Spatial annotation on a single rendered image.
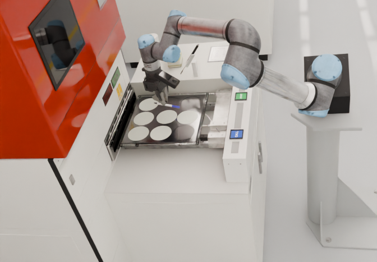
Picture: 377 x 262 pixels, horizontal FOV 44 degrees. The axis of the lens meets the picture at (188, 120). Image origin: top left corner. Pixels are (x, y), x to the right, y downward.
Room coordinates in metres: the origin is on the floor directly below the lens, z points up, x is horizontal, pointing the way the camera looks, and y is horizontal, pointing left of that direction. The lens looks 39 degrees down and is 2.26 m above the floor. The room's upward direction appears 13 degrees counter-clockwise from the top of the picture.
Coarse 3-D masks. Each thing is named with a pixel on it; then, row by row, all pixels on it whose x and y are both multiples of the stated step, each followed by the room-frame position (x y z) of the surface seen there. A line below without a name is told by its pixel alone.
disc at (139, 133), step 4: (136, 128) 1.72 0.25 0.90; (140, 128) 1.71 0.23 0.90; (144, 128) 1.71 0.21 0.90; (128, 132) 1.70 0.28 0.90; (132, 132) 1.70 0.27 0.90; (136, 132) 1.69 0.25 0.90; (140, 132) 1.69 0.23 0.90; (144, 132) 1.68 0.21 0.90; (148, 132) 1.67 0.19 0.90; (128, 136) 1.68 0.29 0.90; (132, 136) 1.67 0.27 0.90; (136, 136) 1.66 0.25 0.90; (140, 136) 1.66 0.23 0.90; (144, 136) 1.65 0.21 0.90; (136, 140) 1.64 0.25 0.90
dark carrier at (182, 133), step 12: (168, 96) 1.92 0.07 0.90; (180, 96) 1.89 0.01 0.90; (192, 96) 1.87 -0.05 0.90; (204, 96) 1.85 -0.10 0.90; (156, 108) 1.84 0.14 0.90; (168, 108) 1.82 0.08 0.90; (180, 108) 1.80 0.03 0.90; (192, 108) 1.78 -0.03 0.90; (132, 120) 1.79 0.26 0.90; (156, 120) 1.75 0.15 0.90; (180, 132) 1.62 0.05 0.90; (192, 132) 1.60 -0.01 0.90
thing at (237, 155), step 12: (252, 96) 1.73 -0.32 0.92; (240, 108) 1.63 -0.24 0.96; (252, 108) 1.69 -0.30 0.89; (228, 120) 1.56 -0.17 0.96; (240, 120) 1.55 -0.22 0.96; (252, 120) 1.64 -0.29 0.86; (228, 132) 1.48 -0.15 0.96; (252, 132) 1.60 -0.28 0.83; (228, 144) 1.41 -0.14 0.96; (240, 144) 1.40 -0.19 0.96; (228, 156) 1.34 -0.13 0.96; (240, 156) 1.33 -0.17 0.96; (228, 168) 1.33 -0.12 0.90; (240, 168) 1.32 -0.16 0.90; (228, 180) 1.33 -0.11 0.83; (240, 180) 1.32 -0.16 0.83
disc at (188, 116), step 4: (184, 112) 1.76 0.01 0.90; (188, 112) 1.76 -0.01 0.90; (192, 112) 1.75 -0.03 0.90; (180, 116) 1.74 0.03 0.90; (184, 116) 1.73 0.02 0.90; (188, 116) 1.73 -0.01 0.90; (192, 116) 1.72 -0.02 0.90; (196, 116) 1.71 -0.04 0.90; (180, 120) 1.71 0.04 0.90; (184, 120) 1.70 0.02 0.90; (188, 120) 1.70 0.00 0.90; (192, 120) 1.69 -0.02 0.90
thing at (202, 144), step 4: (200, 144) 1.58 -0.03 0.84; (204, 144) 1.57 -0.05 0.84; (128, 148) 1.68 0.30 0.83; (132, 148) 1.67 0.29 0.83; (136, 148) 1.67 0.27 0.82; (140, 148) 1.66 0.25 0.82; (144, 148) 1.66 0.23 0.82; (148, 148) 1.65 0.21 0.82; (152, 148) 1.65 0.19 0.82; (156, 148) 1.64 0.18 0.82; (160, 148) 1.63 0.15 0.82; (164, 148) 1.63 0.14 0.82; (168, 148) 1.62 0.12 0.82; (172, 148) 1.62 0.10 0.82; (176, 148) 1.61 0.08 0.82; (180, 148) 1.61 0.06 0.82
